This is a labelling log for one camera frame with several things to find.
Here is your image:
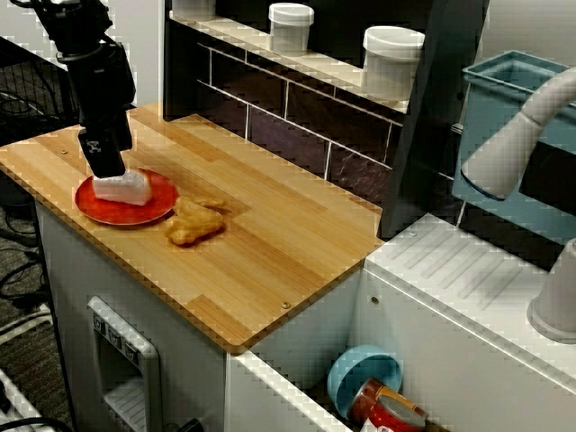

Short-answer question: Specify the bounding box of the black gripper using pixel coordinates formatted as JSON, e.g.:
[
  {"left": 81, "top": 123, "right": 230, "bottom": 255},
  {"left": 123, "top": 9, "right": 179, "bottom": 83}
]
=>
[{"left": 65, "top": 42, "right": 139, "bottom": 179}]

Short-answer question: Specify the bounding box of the tan toy chicken piece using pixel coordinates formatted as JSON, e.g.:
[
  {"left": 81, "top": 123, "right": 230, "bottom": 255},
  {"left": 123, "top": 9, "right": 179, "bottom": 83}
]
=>
[{"left": 164, "top": 194, "right": 228, "bottom": 248}]

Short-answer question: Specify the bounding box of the orange label soup can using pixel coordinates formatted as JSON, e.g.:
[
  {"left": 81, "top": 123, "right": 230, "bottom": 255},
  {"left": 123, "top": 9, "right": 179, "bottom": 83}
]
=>
[{"left": 348, "top": 376, "right": 422, "bottom": 424}]

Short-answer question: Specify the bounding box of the red tomato can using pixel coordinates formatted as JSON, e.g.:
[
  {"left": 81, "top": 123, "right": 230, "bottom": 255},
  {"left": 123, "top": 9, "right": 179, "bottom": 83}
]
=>
[{"left": 359, "top": 394, "right": 428, "bottom": 432}]

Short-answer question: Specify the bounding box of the red round plate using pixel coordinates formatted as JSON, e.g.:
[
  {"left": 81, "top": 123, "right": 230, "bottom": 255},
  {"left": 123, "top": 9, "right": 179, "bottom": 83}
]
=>
[{"left": 74, "top": 168, "right": 180, "bottom": 227}]

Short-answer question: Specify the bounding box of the white toy kitchen cabinet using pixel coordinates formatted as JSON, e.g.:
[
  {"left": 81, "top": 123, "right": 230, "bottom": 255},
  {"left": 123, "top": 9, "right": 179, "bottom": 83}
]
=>
[{"left": 33, "top": 197, "right": 365, "bottom": 432}]

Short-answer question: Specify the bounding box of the white toy oven panel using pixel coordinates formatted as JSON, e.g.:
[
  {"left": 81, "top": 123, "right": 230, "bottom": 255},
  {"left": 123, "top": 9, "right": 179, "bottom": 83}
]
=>
[{"left": 87, "top": 295, "right": 162, "bottom": 432}]

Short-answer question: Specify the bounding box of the light blue bowl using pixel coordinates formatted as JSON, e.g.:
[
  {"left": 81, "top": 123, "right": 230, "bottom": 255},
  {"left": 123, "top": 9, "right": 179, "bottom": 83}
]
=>
[{"left": 327, "top": 344, "right": 403, "bottom": 422}]

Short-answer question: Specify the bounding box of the light blue plastic bin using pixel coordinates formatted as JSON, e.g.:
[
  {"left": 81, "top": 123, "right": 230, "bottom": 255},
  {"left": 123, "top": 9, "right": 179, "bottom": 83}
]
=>
[{"left": 451, "top": 49, "right": 576, "bottom": 247}]

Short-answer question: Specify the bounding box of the grey toy faucet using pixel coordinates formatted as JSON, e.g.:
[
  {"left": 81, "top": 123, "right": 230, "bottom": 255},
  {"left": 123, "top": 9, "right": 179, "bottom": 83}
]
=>
[{"left": 461, "top": 66, "right": 576, "bottom": 346}]

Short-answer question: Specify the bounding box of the white toy sink unit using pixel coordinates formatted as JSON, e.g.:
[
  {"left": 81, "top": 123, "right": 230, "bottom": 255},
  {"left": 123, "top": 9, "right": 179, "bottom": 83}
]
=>
[{"left": 224, "top": 211, "right": 576, "bottom": 432}]

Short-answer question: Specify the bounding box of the narrow dark kitchen post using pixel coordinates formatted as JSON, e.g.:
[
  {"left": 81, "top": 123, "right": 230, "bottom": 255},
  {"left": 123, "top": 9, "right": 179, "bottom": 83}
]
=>
[{"left": 161, "top": 0, "right": 199, "bottom": 122}]

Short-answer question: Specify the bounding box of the black wire mesh rack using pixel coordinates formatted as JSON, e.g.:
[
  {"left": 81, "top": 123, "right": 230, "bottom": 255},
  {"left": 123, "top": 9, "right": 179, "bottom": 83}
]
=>
[{"left": 0, "top": 35, "right": 82, "bottom": 131}]

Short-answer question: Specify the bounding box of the aluminium extrusion frame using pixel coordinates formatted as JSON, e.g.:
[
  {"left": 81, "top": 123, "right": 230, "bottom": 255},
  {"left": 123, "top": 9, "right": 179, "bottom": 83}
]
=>
[{"left": 0, "top": 368, "right": 46, "bottom": 432}]

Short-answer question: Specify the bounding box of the wide dark kitchen post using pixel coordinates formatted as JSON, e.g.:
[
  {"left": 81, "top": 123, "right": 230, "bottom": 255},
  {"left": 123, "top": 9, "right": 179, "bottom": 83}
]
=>
[{"left": 380, "top": 0, "right": 491, "bottom": 239}]

